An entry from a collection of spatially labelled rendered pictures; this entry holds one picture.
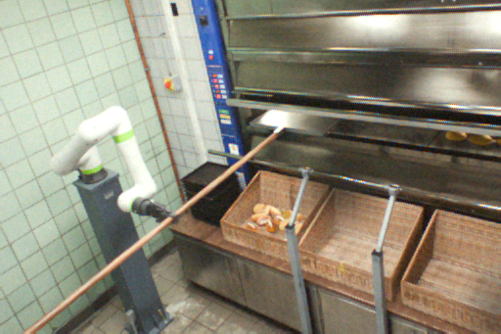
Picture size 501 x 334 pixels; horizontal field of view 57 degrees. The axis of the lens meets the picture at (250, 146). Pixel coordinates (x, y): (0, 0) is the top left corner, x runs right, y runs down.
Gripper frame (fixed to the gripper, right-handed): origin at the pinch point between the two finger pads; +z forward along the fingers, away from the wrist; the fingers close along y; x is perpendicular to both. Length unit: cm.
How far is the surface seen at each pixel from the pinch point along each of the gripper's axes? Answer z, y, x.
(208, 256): -38, 73, -46
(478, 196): 114, 19, -98
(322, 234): 34, 54, -77
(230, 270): -20, 79, -46
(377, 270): 86, 31, -40
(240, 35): -23, -61, -100
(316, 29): 30, -64, -101
